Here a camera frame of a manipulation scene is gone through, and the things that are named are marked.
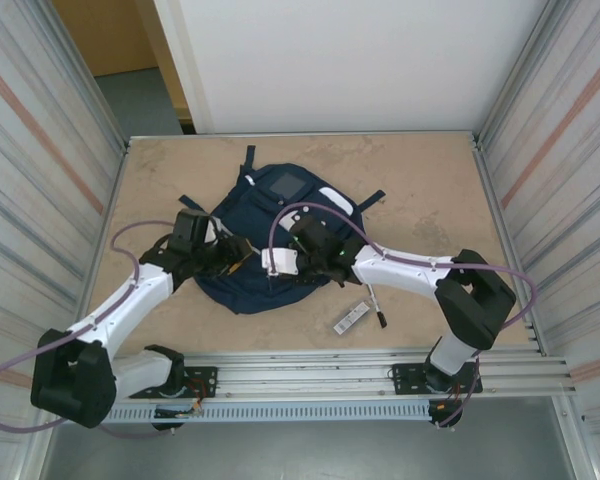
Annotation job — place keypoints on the navy blue backpack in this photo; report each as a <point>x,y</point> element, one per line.
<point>260,295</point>

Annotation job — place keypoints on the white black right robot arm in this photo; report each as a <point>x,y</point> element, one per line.
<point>405,267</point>

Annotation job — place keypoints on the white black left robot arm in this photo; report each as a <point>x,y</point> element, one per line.
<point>125,300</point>

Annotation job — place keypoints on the black marker pen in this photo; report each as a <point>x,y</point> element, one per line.
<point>378,310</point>

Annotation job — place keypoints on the corrugated plastic side panel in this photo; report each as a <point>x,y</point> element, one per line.
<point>570,150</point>
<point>30,150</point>

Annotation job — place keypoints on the wooden door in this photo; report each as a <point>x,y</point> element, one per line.
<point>110,35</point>

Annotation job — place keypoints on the aluminium mounting rail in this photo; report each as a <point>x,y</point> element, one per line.
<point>305,370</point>

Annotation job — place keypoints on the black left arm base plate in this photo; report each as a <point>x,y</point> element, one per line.
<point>205,375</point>

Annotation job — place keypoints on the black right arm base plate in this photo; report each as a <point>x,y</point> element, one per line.
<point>405,375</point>

